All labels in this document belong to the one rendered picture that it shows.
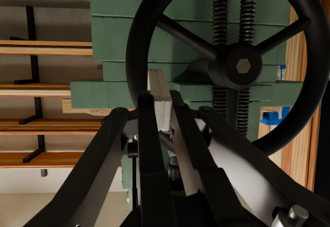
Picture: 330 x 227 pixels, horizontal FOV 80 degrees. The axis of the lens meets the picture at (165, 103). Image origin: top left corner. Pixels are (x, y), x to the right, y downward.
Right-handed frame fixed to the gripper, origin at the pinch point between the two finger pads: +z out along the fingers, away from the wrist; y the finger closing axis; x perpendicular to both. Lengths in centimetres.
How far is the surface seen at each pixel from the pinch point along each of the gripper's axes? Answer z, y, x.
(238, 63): 5.8, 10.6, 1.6
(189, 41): 8.5, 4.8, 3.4
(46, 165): 180, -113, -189
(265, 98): 13.7, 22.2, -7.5
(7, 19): 294, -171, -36
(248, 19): 15.6, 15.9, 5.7
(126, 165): 43, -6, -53
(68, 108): 35.1, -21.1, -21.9
